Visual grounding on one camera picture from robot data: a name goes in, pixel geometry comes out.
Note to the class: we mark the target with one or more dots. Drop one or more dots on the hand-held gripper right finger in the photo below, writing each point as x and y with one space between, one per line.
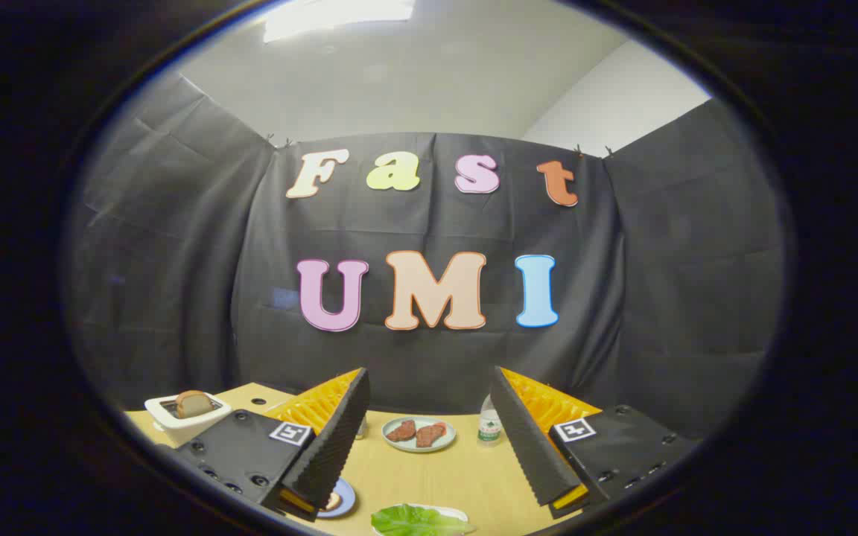
522 439

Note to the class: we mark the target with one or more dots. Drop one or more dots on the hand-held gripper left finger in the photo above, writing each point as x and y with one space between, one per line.
336 439

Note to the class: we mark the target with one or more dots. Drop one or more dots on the green lettuce leaf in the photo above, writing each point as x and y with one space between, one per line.
414 521

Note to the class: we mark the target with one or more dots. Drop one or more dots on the plain bread slice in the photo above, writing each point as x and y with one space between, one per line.
194 403

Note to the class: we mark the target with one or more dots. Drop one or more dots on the clear water bottle green label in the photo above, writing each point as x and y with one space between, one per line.
489 428

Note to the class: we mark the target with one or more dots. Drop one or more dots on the blue plate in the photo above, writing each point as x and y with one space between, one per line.
347 497

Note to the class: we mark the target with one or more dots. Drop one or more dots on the brown meat patty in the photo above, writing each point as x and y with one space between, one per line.
431 435
401 430

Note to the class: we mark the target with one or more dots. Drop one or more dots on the pale green plate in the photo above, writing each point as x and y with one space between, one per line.
420 449

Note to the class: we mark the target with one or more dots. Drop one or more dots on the white plate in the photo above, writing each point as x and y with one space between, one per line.
453 512

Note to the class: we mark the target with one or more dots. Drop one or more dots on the white toaster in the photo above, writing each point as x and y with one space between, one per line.
191 430

